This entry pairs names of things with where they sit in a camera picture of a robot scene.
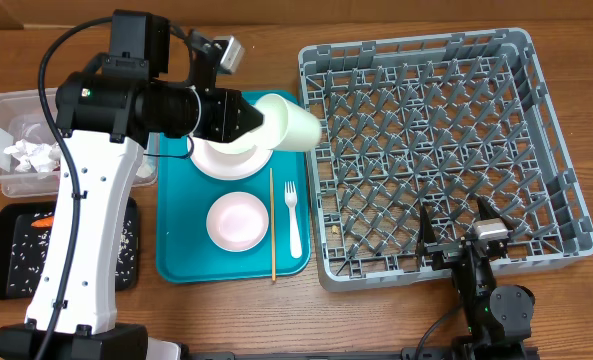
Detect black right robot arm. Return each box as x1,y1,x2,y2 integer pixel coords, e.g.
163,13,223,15
413,197,539,359

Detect black plastic tray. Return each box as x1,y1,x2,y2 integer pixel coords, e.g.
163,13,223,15
0,199,140,300

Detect food scraps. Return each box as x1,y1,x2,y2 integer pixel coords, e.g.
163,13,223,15
8,212,140,295

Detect white napkin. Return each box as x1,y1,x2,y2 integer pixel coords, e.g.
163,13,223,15
3,140,62,173

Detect orange carrot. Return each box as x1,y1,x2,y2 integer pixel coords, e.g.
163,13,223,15
31,216,54,228

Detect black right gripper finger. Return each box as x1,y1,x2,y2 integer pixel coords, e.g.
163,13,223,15
476,196,514,230
416,205,436,258

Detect white plastic fork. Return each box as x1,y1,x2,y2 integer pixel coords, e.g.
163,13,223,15
284,181,302,259

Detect pink plate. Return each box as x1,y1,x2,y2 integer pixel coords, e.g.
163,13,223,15
190,138,273,181

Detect pale green cup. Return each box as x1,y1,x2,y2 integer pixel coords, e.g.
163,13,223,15
214,93,323,155

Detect pink bowl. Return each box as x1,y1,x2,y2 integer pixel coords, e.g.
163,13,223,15
206,192,269,252

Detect wooden chopstick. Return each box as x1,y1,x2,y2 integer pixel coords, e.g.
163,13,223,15
269,168,277,282

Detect grey dishwasher rack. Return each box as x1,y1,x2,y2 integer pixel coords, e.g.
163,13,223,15
298,28,593,292

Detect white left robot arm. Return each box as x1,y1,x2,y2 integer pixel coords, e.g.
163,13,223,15
0,10,263,359

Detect teal plastic tray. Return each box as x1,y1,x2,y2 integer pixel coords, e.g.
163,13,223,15
155,89,312,285

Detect clear plastic bin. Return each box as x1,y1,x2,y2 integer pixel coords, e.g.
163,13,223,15
0,87,160,198

